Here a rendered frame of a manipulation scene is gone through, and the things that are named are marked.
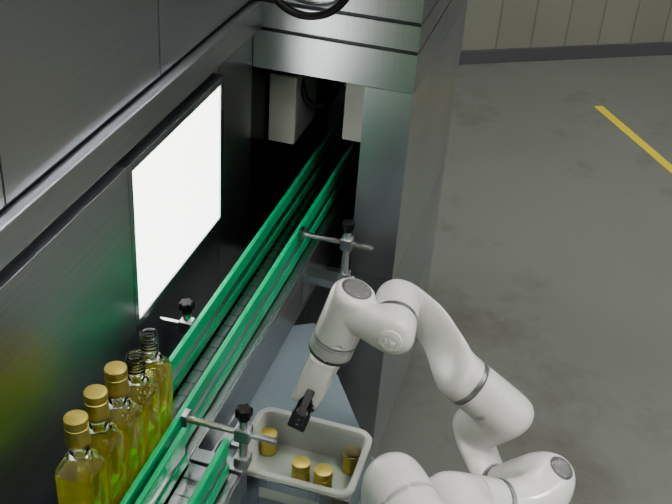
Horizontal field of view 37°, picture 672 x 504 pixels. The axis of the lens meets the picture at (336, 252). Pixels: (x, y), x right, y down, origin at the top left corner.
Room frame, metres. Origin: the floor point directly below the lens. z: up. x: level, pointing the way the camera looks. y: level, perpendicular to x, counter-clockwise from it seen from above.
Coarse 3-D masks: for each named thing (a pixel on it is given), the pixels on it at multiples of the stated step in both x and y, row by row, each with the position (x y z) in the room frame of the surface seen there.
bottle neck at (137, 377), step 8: (128, 352) 1.18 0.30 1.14; (136, 352) 1.18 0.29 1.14; (128, 360) 1.16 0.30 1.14; (136, 360) 1.16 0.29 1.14; (144, 360) 1.17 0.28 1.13; (128, 368) 1.16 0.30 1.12; (136, 368) 1.16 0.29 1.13; (144, 368) 1.17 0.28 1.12; (128, 376) 1.16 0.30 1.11; (136, 376) 1.16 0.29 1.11; (144, 376) 1.17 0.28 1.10; (136, 384) 1.16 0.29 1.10
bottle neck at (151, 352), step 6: (144, 330) 1.24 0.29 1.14; (150, 330) 1.24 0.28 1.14; (156, 330) 1.24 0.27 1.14; (144, 336) 1.22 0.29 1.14; (150, 336) 1.24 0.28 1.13; (156, 336) 1.23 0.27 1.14; (144, 342) 1.22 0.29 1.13; (150, 342) 1.22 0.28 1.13; (156, 342) 1.23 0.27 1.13; (144, 348) 1.22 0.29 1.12; (150, 348) 1.22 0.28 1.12; (156, 348) 1.23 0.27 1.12; (150, 354) 1.22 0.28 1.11; (156, 354) 1.23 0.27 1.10; (150, 360) 1.22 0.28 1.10
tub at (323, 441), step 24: (264, 408) 1.41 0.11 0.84; (288, 432) 1.40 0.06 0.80; (312, 432) 1.39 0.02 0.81; (336, 432) 1.38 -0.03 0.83; (360, 432) 1.37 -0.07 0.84; (264, 456) 1.36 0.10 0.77; (288, 456) 1.37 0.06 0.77; (312, 456) 1.37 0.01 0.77; (336, 456) 1.37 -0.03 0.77; (360, 456) 1.31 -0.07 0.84; (288, 480) 1.23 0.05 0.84; (312, 480) 1.31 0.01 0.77; (336, 480) 1.31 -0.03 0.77
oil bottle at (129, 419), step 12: (132, 408) 1.12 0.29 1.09; (108, 420) 1.09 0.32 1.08; (120, 420) 1.09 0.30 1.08; (132, 420) 1.10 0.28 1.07; (132, 432) 1.10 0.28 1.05; (132, 444) 1.10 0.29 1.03; (132, 456) 1.10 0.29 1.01; (144, 456) 1.13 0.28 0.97; (132, 468) 1.09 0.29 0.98; (132, 480) 1.09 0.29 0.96
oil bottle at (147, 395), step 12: (144, 384) 1.17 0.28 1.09; (156, 384) 1.18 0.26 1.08; (132, 396) 1.15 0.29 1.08; (144, 396) 1.15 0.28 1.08; (156, 396) 1.18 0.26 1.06; (144, 408) 1.14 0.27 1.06; (156, 408) 1.18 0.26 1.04; (144, 420) 1.14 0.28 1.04; (156, 420) 1.17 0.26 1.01; (144, 432) 1.14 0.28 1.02; (156, 432) 1.17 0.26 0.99; (144, 444) 1.14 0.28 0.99; (156, 444) 1.17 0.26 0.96
